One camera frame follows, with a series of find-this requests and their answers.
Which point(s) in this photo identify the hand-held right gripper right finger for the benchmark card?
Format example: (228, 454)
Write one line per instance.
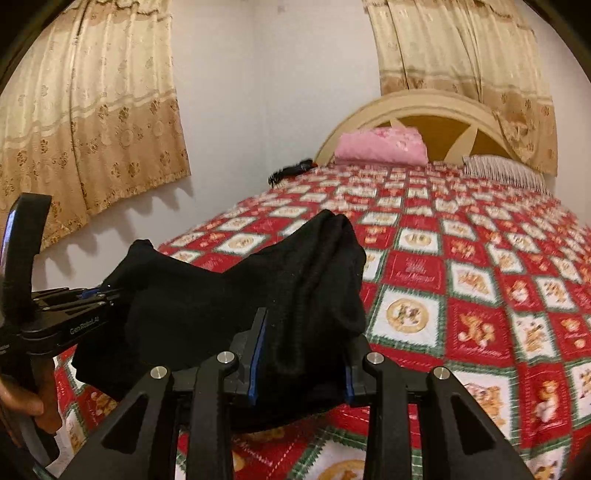
(348, 385)

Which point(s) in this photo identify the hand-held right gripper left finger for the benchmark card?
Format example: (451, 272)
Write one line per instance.
(255, 369)

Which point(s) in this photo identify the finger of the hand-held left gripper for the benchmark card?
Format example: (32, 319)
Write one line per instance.
(94, 291)
(92, 303)

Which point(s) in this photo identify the black pants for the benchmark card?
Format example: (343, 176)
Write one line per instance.
(184, 314)

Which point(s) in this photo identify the person's left hand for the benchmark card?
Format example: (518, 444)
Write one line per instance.
(23, 402)

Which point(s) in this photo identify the red checkered printed blanket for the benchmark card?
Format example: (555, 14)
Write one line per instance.
(461, 286)

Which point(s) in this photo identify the beige patterned curtain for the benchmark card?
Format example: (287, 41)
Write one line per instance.
(92, 115)
(461, 50)

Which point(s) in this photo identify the black hair brush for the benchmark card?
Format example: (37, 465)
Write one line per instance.
(290, 171)

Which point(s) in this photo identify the pink pillow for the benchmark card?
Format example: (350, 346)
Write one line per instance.
(378, 146)

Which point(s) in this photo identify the white striped pillow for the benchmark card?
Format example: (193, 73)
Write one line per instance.
(505, 171)

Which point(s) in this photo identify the cream arched headboard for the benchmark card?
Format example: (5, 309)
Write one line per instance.
(429, 122)

